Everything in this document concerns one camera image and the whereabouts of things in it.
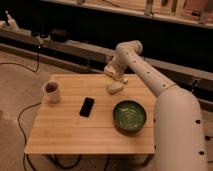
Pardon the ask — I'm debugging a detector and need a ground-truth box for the black smartphone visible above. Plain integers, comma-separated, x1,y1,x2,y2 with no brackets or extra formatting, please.
79,97,95,117

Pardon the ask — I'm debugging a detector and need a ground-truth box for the green ceramic bowl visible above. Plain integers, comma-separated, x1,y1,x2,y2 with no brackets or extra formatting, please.
113,100,147,132

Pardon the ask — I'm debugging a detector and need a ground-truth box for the black floor cable left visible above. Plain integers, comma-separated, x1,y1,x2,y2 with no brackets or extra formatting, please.
17,101,42,171

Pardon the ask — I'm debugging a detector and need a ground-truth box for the black dome object on ledge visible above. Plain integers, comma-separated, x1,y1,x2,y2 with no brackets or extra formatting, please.
50,29,69,43

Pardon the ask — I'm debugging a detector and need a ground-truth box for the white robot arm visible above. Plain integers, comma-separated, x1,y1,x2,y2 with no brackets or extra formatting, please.
104,40,208,171

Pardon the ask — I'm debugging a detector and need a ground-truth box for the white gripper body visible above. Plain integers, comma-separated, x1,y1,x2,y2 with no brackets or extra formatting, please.
104,56,127,81

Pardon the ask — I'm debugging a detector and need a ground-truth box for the white mug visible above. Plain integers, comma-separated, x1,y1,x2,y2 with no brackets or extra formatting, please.
42,81,60,103

